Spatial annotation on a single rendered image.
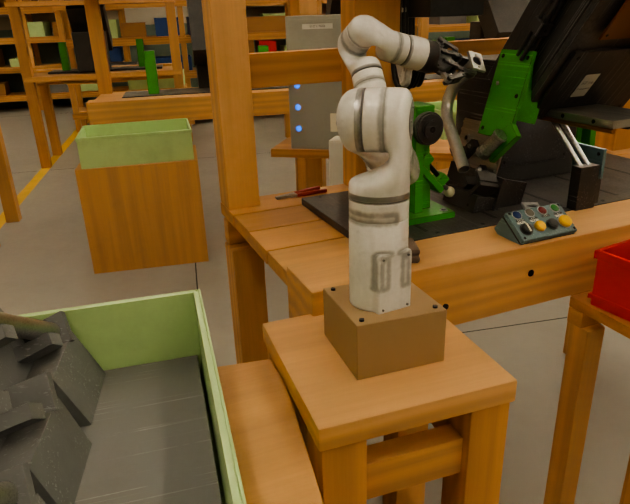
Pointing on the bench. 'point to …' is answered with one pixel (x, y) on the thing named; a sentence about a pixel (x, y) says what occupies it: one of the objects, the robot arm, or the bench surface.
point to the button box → (510, 226)
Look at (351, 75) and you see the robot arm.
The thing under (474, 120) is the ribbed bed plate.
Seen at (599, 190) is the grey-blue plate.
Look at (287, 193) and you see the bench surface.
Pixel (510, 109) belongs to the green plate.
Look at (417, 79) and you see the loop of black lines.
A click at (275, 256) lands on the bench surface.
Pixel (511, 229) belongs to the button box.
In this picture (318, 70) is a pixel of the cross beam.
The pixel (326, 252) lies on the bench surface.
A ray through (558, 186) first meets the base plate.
